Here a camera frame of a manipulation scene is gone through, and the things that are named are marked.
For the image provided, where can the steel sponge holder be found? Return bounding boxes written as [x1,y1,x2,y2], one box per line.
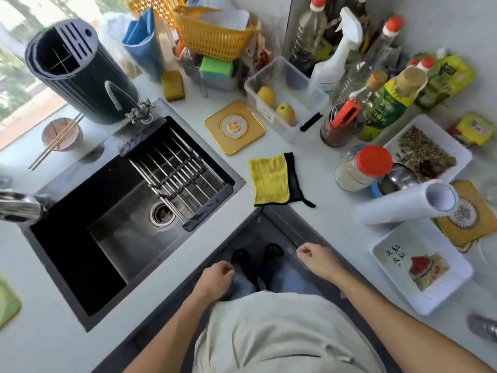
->
[179,48,249,98]

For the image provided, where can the brown bowl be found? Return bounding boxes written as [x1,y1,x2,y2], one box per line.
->
[41,117,84,152]

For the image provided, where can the black clip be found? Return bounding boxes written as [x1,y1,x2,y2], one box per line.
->
[299,112,324,133]

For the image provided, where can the blue cloth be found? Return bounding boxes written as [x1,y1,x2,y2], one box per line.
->
[122,7,164,81]

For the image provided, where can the white spray bottle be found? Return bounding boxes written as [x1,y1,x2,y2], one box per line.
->
[308,6,364,98]

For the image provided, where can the small yellow packet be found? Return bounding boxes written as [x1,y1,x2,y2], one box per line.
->
[448,114,495,147]

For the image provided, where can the gold square coaster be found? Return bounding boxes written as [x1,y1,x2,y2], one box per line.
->
[204,99,266,156]
[432,179,497,252]

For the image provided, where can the person's left hand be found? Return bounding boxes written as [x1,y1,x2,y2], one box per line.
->
[193,261,236,304]

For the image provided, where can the green board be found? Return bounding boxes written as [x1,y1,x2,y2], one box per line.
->
[0,273,23,331]

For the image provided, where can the blue jeans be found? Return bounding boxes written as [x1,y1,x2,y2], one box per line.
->
[229,263,324,300]

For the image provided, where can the yellow plastic basket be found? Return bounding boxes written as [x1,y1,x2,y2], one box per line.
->
[172,6,259,62]
[122,0,187,31]

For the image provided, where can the oil bottle with green label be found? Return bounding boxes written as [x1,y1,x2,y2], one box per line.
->
[356,66,428,142]

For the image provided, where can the small chrome tap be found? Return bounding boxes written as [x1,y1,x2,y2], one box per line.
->
[104,80,156,125]

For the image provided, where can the white plastic roll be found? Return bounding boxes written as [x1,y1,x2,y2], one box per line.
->
[354,179,460,226]

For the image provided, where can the yellow cloth with black edge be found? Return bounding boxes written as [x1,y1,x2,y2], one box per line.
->
[248,152,316,209]

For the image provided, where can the clear plastic container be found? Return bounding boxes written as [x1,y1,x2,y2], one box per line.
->
[244,56,330,142]

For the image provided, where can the large chrome faucet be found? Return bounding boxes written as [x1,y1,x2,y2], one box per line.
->
[0,189,50,226]

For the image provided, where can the small bottle with red cap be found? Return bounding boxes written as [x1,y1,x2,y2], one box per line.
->
[407,55,438,76]

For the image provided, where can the red peeler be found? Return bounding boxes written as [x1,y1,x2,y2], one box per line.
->
[330,99,362,128]

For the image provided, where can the grey metal object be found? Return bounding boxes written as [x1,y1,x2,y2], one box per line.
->
[467,314,497,343]

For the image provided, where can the person's right hand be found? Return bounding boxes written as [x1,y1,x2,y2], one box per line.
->
[296,242,344,283]

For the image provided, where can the person's left forearm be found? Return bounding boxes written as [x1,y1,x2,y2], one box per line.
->
[123,289,219,373]

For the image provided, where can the wooden chopstick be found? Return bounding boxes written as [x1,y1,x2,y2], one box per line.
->
[31,116,85,171]
[28,113,83,169]

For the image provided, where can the black left shoe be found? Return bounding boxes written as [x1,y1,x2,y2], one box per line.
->
[231,249,250,269]

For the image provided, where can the yellow lemon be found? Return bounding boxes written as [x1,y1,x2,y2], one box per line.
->
[275,103,296,127]
[257,85,276,107]

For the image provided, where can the steel bowl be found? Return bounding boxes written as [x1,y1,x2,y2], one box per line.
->
[372,162,422,197]

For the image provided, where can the clear bottle with red cap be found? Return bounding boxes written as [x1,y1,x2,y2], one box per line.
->
[289,0,328,75]
[364,14,405,76]

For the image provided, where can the yellow-green packet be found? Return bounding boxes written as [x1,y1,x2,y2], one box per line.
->
[415,54,475,112]

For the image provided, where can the person's right forearm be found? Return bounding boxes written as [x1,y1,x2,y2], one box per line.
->
[330,267,494,373]

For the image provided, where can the steel sink drain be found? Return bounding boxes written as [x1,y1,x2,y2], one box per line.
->
[149,200,176,228]

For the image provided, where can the dark grey knife holder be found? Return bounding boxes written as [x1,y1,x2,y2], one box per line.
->
[25,18,140,126]

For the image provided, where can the white tray with picture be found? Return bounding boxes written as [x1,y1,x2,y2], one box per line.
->
[370,219,474,317]

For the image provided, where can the green sponge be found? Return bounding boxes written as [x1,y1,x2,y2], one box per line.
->
[199,56,234,81]

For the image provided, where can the steel roll-up sink rack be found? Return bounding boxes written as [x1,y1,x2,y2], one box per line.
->
[118,118,236,232]

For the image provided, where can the beige shirt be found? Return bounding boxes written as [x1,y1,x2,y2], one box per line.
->
[192,290,386,373]

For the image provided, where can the clear bottle with tan cap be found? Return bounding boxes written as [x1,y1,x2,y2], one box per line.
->
[333,69,388,115]

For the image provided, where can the black right shoe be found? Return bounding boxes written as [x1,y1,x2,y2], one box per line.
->
[264,243,284,265]

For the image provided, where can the black shoe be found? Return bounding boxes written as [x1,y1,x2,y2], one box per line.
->
[231,249,250,269]
[264,243,284,265]

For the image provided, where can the glass jar with red lid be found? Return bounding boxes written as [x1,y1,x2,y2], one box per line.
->
[334,144,394,193]

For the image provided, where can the white tray with spices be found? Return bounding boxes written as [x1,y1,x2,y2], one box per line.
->
[382,114,473,184]

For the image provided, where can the dark jar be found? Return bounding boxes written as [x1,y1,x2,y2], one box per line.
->
[320,100,366,148]

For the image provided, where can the black kitchen sink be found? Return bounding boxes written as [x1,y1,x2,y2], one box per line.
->
[19,98,246,333]

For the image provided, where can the yellow sponge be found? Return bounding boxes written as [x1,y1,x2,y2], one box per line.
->
[160,69,186,102]

